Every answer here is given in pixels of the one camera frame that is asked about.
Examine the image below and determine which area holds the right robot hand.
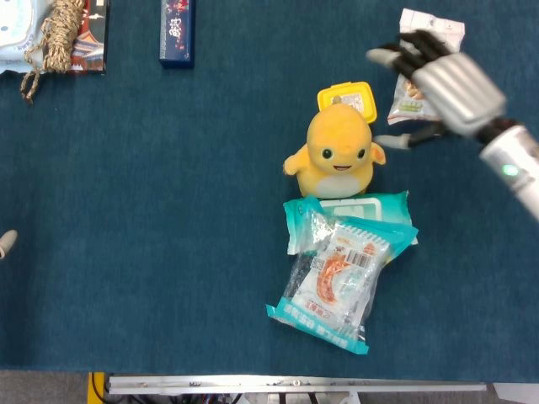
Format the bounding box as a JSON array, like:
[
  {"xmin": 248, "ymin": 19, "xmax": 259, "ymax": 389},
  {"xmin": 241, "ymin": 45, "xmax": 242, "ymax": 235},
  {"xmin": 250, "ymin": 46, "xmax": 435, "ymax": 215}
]
[{"xmin": 365, "ymin": 29, "xmax": 521, "ymax": 151}]

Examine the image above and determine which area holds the yellow plush duck toy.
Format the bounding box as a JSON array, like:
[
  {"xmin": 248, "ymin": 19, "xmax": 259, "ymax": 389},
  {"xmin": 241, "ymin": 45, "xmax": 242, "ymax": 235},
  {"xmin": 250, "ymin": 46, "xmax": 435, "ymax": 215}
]
[{"xmin": 282, "ymin": 104, "xmax": 387, "ymax": 199}]

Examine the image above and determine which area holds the white peanut snack bag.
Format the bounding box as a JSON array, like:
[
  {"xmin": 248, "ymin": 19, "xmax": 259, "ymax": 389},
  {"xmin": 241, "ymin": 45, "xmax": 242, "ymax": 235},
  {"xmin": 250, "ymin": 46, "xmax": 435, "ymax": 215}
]
[{"xmin": 387, "ymin": 8, "xmax": 467, "ymax": 126}]

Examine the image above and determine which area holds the yellow plastic lidded container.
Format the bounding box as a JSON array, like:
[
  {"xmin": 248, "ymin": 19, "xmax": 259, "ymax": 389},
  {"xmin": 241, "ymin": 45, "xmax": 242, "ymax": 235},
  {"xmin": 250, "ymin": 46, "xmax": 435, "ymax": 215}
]
[{"xmin": 317, "ymin": 80, "xmax": 377, "ymax": 125}]

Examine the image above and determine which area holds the teal wet wipes pack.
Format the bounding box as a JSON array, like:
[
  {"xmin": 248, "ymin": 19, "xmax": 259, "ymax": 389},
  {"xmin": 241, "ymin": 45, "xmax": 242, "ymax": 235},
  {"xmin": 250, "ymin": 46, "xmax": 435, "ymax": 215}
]
[{"xmin": 282, "ymin": 189, "xmax": 420, "ymax": 256}]

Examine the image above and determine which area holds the clear teal-edged snack bag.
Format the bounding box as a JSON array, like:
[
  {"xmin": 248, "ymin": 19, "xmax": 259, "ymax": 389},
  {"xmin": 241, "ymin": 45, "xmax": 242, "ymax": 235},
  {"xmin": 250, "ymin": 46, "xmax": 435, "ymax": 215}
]
[{"xmin": 265, "ymin": 210, "xmax": 395, "ymax": 357}]

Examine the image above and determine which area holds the navy blue rectangular box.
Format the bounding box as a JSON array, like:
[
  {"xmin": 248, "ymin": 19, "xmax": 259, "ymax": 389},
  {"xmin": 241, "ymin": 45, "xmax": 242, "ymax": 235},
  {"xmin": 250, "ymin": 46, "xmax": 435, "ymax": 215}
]
[{"xmin": 158, "ymin": 0, "xmax": 197, "ymax": 71}]

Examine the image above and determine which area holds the dark blue table cloth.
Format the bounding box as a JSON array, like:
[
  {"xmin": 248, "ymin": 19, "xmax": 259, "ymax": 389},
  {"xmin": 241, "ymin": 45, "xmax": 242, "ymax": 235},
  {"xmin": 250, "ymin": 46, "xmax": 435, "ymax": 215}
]
[{"xmin": 0, "ymin": 0, "xmax": 539, "ymax": 384}]

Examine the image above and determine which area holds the red and black box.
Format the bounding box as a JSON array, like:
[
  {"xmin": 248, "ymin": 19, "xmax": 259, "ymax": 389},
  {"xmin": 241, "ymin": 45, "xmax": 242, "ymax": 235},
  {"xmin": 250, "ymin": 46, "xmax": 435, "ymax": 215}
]
[{"xmin": 67, "ymin": 0, "xmax": 110, "ymax": 76}]

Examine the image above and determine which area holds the white and blue tissue pack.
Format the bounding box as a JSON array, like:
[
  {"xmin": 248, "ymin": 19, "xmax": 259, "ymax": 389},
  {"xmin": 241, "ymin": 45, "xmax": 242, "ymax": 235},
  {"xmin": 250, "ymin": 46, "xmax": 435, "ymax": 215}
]
[{"xmin": 0, "ymin": 0, "xmax": 56, "ymax": 76}]

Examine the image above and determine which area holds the aluminium frame rail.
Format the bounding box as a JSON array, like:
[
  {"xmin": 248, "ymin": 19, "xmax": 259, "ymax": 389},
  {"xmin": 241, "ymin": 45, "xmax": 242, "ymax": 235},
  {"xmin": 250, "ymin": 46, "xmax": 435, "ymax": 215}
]
[{"xmin": 104, "ymin": 374, "xmax": 489, "ymax": 396}]

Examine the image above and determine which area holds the tan braided rope bundle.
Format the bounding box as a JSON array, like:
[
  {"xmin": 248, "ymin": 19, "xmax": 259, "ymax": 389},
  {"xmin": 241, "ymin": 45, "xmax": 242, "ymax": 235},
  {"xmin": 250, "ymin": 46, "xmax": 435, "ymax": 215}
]
[{"xmin": 19, "ymin": 0, "xmax": 88, "ymax": 105}]

